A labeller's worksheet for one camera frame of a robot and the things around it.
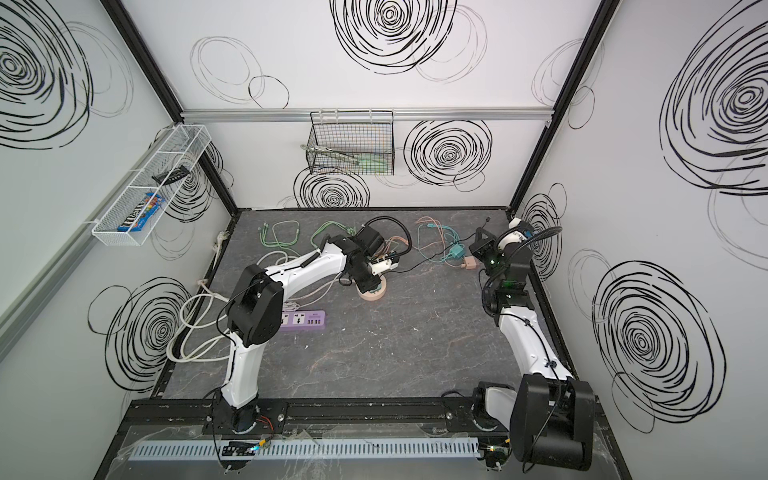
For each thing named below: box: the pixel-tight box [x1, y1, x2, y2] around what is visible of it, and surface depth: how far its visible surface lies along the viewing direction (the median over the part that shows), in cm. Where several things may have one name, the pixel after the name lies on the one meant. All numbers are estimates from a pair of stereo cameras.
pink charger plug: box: [460, 256, 477, 270], surface depth 104 cm
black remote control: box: [151, 165, 190, 185], surface depth 82 cm
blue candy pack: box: [117, 192, 165, 232], surface depth 72 cm
